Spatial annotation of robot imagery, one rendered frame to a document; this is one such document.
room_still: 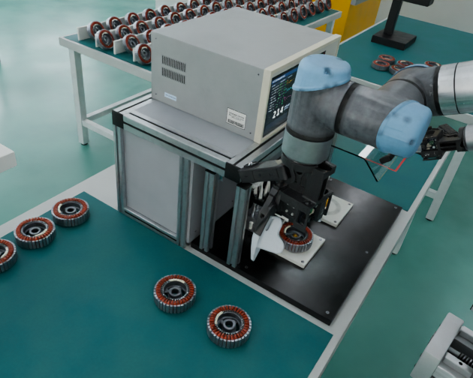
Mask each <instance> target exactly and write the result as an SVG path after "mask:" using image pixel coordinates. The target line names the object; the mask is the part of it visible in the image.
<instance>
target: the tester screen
mask: <svg viewBox="0 0 473 378"><path fill-rule="evenodd" d="M297 70H298V67H297V68H295V69H293V70H291V71H289V72H288V73H286V74H284V75H282V76H280V77H279V78H277V79H275V80H273V81H272V85H271V90H270V99H269V104H268V109H267V118H266V123H265V128H264V134H266V133H267V132H269V131H270V130H272V129H273V128H274V127H276V126H277V125H279V124H280V123H282V122H283V121H284V120H286V119H287V118H288V112H289V108H290V104H291V96H292V92H293V89H292V86H293V84H294V82H295V79H296V75H297ZM283 105H284V109H283V113H282V114H280V115H278V116H277V117H275V118H274V119H273V120H272V118H273V112H274V111H275V110H277V109H278V108H280V107H282V106H283ZM285 113H287V117H285V118H284V119H282V120H281V121H279V122H278V123H276V124H275V125H273V126H272V127H271V128H269V129H268V130H266V131H265V129H266V126H267V125H268V124H269V123H271V122H273V121H274V120H276V119H277V118H278V117H280V116H282V115H283V114H285Z"/></svg>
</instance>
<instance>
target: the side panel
mask: <svg viewBox="0 0 473 378"><path fill-rule="evenodd" d="M113 141H114V154H115V167H116V191H117V204H118V211H119V212H122V213H123V214H124V215H127V216H128V217H130V218H131V219H133V220H135V221H136V222H138V223H140V224H142V225H144V226H145V227H147V228H149V229H151V230H152V231H154V232H156V233H157V234H159V235H161V236H163V237H165V238H166V239H168V240H170V241H171V242H173V243H175V244H176V245H179V246H180V245H181V248H185V247H186V245H189V243H188V242H186V236H187V223H188V197H189V183H190V169H191V161H190V160H188V159H186V158H184V157H181V156H179V155H177V154H175V153H173V152H171V151H169V150H167V149H165V148H162V147H161V146H159V145H156V144H154V143H152V142H150V141H148V140H146V139H144V138H142V137H140V136H137V135H135V134H133V133H131V132H129V131H127V130H124V129H122V128H120V127H117V126H115V125H114V124H113Z"/></svg>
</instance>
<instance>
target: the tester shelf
mask: <svg viewBox="0 0 473 378"><path fill-rule="evenodd" d="M112 121H113V125H115V126H117V127H119V128H122V129H124V130H127V131H129V132H131V133H133V134H135V135H137V136H139V137H142V138H144V139H145V140H148V141H150V142H151V143H154V144H156V145H158V146H161V147H162V148H164V149H167V150H169V151H171V152H173V153H175V154H177V155H179V156H181V157H184V158H186V159H188V160H190V161H192V162H194V163H196V164H199V165H201V166H202V167H205V168H207V169H208V170H211V171H213V172H215V173H218V174H219V175H221V176H224V177H225V178H227V179H230V180H231V181H233V182H236V183H237V184H239V183H240V182H241V179H240V174H239V172H238V170H240V169H242V168H243V167H244V166H245V165H246V164H249V163H251V162H255V161H258V162H263V161H268V160H269V159H271V158H272V157H273V156H275V155H276V154H277V153H279V152H280V151H281V150H282V141H283V137H284V133H285V127H283V128H282V129H281V130H279V131H278V132H277V133H275V134H273V135H272V136H271V137H270V138H268V139H267V140H265V141H264V142H262V143H261V144H258V143H256V142H254V141H253V140H251V139H248V138H246V137H244V136H241V135H239V134H237V133H234V132H232V131H230V130H227V129H224V128H222V127H219V126H218V125H216V124H213V123H210V122H208V121H205V120H203V119H201V118H198V117H196V116H194V115H191V114H189V113H187V112H184V111H182V110H180V109H177V108H175V107H173V106H170V105H168V104H165V103H162V102H161V101H159V100H156V99H154V98H152V94H148V95H147V96H144V97H142V98H139V99H137V100H134V101H132V102H130V103H127V104H125V105H123V106H120V107H118V108H115V109H112Z"/></svg>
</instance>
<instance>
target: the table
mask: <svg viewBox="0 0 473 378"><path fill-rule="evenodd" d="M245 1H246V3H244V1H243V0H233V2H232V1H231V0H212V1H211V0H200V5H199V3H198V1H197V0H188V3H187V6H188V8H186V6H185V4H183V3H182V2H180V1H179V2H177V3H176V4H175V5H174V12H172V10H171V9H170V8H169V7H168V6H167V5H165V4H163V5H162V6H160V7H159V8H158V16H157V14H156V13H155V11H154V10H153V9H151V8H147V9H145V10H144V11H143V14H142V17H143V20H141V19H140V18H139V16H138V15H137V14H136V13H135V12H130V13H127V14H126V15H125V23H126V24H122V22H121V20H120V18H118V17H117V16H111V17H109V18H108V19H107V21H106V26H107V29H105V28H104V26H103V24H101V22H99V21H92V22H90V23H89V24H88V25H87V30H88V31H87V32H88V35H89V36H90V38H87V39H84V40H78V34H77V33H74V34H68V35H65V36H61V37H59V45H60V46H63V47H66V48H68V50H69V57H70V64H71V77H72V84H73V91H74V104H75V111H76V118H77V131H78V138H79V143H81V145H87V144H88V143H89V132H88V129H90V130H92V131H94V132H96V133H98V134H100V135H102V136H104V137H106V138H108V139H110V140H112V141H113V131H111V130H109V129H107V128H105V127H103V126H101V125H99V124H96V123H94V122H93V120H96V119H98V118H100V117H102V116H105V115H107V114H109V113H111V112H112V110H114V109H115V108H118V107H121V106H123V105H125V104H128V103H130V102H132V101H135V100H137V99H139V98H142V97H144V96H147V95H150V94H151V93H152V88H150V89H147V90H145V91H142V92H140V93H138V94H135V95H133V96H130V97H127V98H126V99H124V100H121V101H118V102H116V103H113V104H111V105H109V106H106V107H104V108H101V109H98V110H96V111H94V112H91V113H89V114H86V101H85V93H84V84H83V70H82V62H81V54H83V55H85V56H88V57H90V58H92V59H95V60H98V61H100V62H103V63H105V64H107V65H110V66H113V67H115V68H118V69H120V70H122V71H125V72H127V73H130V74H133V75H135V76H137V77H140V78H142V79H145V80H148V81H150V82H151V81H152V60H151V48H150V46H148V44H149V43H151V31H152V30H155V29H159V28H164V27H166V26H171V25H173V24H175V23H182V22H185V21H188V20H190V19H196V18H198V17H202V16H204V15H205V16H206V15H210V14H214V13H216V12H219V11H225V10H228V8H229V9H230V8H235V7H239V8H242V7H241V5H244V9H246V10H249V11H255V10H256V12H257V13H260V14H264V15H267V16H270V17H275V16H274V15H276V13H277V14H278V16H277V19H281V20H285V21H288V22H291V23H296V24H298V25H302V26H306V27H309V28H312V29H316V28H317V27H320V26H322V25H324V24H327V27H326V31H325V32H327V33H330V34H332V33H333V27H334V23H335V20H336V19H338V18H340V17H341V16H342V11H339V10H334V9H331V6H332V4H331V0H323V1H322V0H315V5H314V4H313V2H312V0H295V3H294V0H264V1H263V0H245ZM283 1H284V2H285V4H284V3H283ZM219 2H222V3H221V5H220V4H219ZM252 2H255V6H254V5H253V3H252ZM207 5H209V8H208V7H207ZM273 5H276V10H275V8H274V7H273ZM305 5H306V6H305ZM221 6H222V9H221ZM295 6H296V8H297V10H296V9H295ZM285 7H286V8H285ZM195 8H197V15H198V16H196V14H195V12H194V11H193V10H192V9H195ZM264 8H265V10H264ZM163 10H164V11H163ZM285 11H288V15H287V14H286V13H285ZM180 12H182V16H183V19H184V20H182V19H181V16H180V15H179V13H180ZM306 12H307V13H306ZM165 16H167V21H168V23H167V22H166V20H164V18H163V17H165ZM132 17H133V18H132ZM275 18H276V17H275ZM132 20H133V21H132ZM148 20H152V27H153V29H149V27H148V24H146V22H145V21H148ZM133 24H134V25H133ZM114 25H115V26H114ZM129 25H133V30H134V32H135V34H136V35H138V34H141V33H143V32H144V33H143V39H144V41H145V42H144V43H140V41H139V40H138V37H137V36H136V35H134V34H133V32H132V30H131V29H130V27H129ZM139 26H140V27H139ZM96 27H97V28H96ZM113 29H115V34H116V38H117V39H118V40H119V39H122V45H123V47H124V49H125V50H126V51H125V52H121V53H118V54H114V49H113V42H114V40H115V39H114V37H113V35H112V33H111V32H110V30H113ZM141 29H142V30H141ZM96 31H97V32H96ZM95 34H96V36H95ZM124 34H125V35H124ZM102 35H103V37H102ZM105 39H106V40H105ZM95 40H96V41H97V44H98V45H99V47H96V46H95ZM129 40H130V41H129ZM128 41H129V42H128ZM106 42H108V44H106ZM132 47H134V48H135V49H134V53H135V58H136V60H137V61H133V48H132ZM141 50H142V51H141ZM143 50H145V51H143ZM145 57H146V58H145Z"/></svg>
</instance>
